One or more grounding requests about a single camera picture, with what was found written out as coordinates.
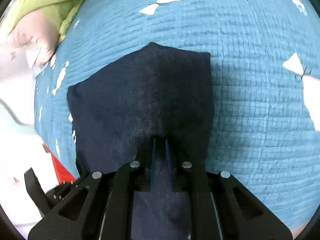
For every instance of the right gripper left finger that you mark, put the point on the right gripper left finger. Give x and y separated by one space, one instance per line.
101 206

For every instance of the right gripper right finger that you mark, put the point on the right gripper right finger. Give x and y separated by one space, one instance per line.
220 206

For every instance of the dark denim jacket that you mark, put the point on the dark denim jacket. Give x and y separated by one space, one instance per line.
157 91

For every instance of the teal quilted bed cover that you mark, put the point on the teal quilted bed cover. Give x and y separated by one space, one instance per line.
263 133

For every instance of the green pink folded duvet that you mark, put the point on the green pink folded duvet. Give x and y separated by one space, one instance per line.
38 26

